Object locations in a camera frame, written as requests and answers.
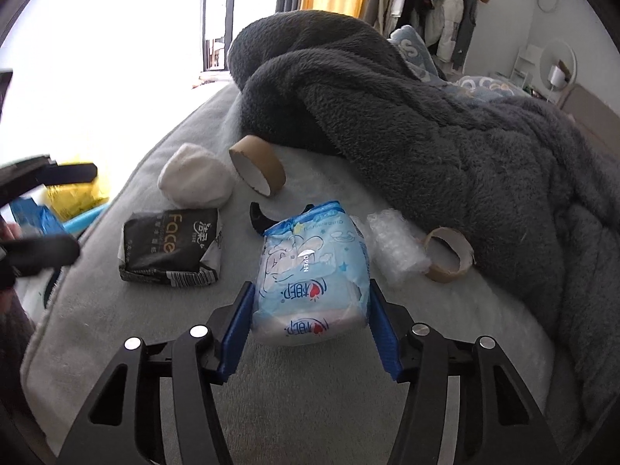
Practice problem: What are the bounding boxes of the narrow cardboard tape ring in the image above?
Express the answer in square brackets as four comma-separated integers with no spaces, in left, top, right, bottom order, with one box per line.
[423,226,475,283]

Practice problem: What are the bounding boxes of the grey-blue hanging pants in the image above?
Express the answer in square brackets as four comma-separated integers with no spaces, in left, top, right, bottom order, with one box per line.
[453,0,479,72]

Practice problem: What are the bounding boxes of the white rolled cloth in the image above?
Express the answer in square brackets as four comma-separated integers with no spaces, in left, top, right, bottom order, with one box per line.
[157,143,233,209]

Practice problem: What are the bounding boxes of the white shelf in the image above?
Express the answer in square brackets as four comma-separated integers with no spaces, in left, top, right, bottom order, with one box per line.
[511,45,542,90]

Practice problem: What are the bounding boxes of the blue tissue packet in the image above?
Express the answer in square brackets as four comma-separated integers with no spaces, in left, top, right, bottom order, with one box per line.
[251,201,374,347]

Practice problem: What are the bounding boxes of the grey fleece blanket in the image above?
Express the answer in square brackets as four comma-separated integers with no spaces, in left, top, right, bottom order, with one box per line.
[227,10,620,422]

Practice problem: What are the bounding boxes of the blue circle patterned quilt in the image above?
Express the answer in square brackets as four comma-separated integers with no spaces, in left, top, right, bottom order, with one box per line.
[443,74,529,100]

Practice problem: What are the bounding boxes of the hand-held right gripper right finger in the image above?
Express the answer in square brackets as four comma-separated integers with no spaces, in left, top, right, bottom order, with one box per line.
[368,278,565,465]

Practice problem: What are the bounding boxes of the light blue plastic object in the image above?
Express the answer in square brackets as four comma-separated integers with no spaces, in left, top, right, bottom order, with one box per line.
[63,205,106,234]

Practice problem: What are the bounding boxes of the white hanging jacket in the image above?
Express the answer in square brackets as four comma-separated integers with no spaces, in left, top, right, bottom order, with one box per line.
[421,0,467,63]

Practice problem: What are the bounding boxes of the light grey bed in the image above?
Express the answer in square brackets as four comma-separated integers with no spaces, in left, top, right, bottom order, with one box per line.
[22,80,582,465]

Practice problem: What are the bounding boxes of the yellow plastic bag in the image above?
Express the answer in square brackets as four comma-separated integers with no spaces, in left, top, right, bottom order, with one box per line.
[43,155,110,220]

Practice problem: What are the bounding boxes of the black plastic hook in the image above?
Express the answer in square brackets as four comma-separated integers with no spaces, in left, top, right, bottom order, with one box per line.
[248,202,320,233]

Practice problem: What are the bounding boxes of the beige headboard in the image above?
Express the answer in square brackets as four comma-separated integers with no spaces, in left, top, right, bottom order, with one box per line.
[557,82,620,156]

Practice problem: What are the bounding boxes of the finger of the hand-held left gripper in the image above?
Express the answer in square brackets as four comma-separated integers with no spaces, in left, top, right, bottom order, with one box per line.
[0,198,81,277]
[0,155,98,209]

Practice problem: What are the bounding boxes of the black tissue packet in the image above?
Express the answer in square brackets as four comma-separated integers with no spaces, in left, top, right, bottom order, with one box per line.
[119,207,224,289]

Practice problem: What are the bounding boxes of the clear bubble wrap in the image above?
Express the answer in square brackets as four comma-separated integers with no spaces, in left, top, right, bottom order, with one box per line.
[365,208,434,286]

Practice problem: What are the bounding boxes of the wide cardboard tape core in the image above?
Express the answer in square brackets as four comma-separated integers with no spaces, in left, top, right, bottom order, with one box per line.
[229,134,286,199]

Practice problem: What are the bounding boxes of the blue printed pillow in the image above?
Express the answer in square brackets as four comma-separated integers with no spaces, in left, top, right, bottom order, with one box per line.
[387,26,449,83]

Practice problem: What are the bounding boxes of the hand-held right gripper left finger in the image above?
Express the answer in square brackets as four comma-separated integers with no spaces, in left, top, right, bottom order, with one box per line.
[55,281,257,465]

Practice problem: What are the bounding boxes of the black window frame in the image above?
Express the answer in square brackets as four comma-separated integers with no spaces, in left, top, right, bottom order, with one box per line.
[201,0,239,76]

